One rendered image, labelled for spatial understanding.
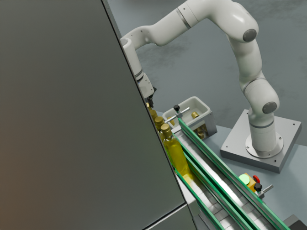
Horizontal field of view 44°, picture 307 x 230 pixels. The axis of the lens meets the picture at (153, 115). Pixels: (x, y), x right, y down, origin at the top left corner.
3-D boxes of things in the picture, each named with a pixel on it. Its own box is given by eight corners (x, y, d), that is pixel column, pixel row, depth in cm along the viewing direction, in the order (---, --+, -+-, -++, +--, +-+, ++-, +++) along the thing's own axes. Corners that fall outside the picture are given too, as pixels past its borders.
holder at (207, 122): (161, 140, 215) (152, 121, 205) (201, 117, 219) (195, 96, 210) (175, 158, 202) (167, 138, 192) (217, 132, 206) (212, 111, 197)
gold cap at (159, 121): (157, 130, 155) (154, 122, 152) (157, 124, 158) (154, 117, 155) (166, 128, 154) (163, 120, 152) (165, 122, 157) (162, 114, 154)
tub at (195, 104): (164, 126, 211) (160, 114, 205) (198, 106, 214) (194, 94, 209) (180, 143, 197) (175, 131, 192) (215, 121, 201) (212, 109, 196)
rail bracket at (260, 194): (255, 205, 144) (251, 184, 136) (271, 195, 145) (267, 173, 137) (262, 212, 141) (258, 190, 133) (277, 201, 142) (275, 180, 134)
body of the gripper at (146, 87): (126, 85, 148) (135, 106, 155) (148, 72, 149) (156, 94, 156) (119, 77, 153) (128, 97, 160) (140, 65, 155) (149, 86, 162)
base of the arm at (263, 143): (255, 126, 205) (252, 101, 193) (289, 137, 194) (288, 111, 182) (238, 151, 197) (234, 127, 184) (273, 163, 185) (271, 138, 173)
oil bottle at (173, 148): (173, 170, 168) (160, 138, 155) (184, 164, 169) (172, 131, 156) (180, 178, 164) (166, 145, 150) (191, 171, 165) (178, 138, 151)
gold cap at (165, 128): (170, 138, 150) (166, 130, 147) (162, 136, 151) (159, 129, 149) (173, 131, 152) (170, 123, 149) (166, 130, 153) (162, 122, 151)
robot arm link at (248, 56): (253, 112, 172) (239, 92, 184) (277, 101, 171) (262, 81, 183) (224, 23, 139) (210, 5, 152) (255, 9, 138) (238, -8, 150)
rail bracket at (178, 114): (162, 133, 187) (155, 116, 179) (191, 117, 190) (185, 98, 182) (165, 137, 185) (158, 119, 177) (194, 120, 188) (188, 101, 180)
